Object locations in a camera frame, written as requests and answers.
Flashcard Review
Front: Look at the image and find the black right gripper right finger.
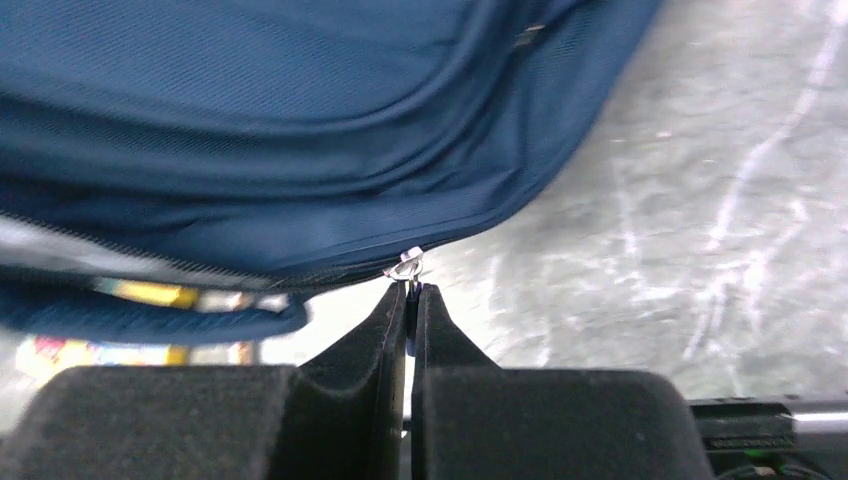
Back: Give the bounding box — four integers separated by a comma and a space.
411, 285, 713, 480

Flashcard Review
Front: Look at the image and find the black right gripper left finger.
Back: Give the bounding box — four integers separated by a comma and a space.
1, 286, 406, 479

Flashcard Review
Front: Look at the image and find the navy blue student backpack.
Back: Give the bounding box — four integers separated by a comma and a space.
1, 1, 660, 344

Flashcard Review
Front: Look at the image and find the yellow crayon box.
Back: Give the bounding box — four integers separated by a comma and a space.
6, 278, 256, 383

